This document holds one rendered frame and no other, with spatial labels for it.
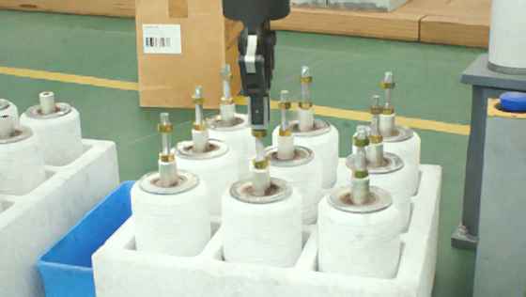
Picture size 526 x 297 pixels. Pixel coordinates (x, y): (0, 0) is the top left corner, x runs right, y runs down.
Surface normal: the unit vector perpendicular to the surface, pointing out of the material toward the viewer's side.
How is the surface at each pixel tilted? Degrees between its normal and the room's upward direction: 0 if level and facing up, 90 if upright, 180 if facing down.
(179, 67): 89
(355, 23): 90
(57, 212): 90
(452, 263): 0
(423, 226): 0
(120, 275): 90
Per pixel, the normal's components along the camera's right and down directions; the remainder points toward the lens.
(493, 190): -0.29, 0.34
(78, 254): 0.96, 0.04
